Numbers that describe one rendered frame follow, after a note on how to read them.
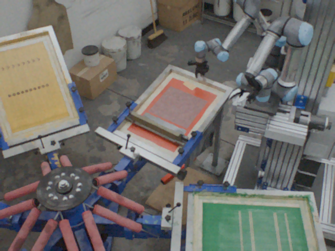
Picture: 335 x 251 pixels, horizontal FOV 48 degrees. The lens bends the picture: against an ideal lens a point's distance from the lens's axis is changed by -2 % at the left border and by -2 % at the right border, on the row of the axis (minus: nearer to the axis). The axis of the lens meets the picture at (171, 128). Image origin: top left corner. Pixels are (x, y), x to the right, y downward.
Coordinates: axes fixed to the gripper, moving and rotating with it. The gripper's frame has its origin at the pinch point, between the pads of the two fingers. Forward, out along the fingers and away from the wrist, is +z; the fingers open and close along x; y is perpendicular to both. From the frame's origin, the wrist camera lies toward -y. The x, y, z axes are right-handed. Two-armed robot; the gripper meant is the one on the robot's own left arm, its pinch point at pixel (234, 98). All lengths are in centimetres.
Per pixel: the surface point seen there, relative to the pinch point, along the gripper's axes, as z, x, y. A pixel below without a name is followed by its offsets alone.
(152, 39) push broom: -189, 287, 119
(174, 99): -29, 80, 49
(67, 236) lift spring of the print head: 98, 30, 42
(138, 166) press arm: 25, 63, 68
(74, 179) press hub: 77, 49, 31
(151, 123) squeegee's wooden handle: 4, 68, 46
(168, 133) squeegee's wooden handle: 2, 54, 49
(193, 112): -29, 59, 53
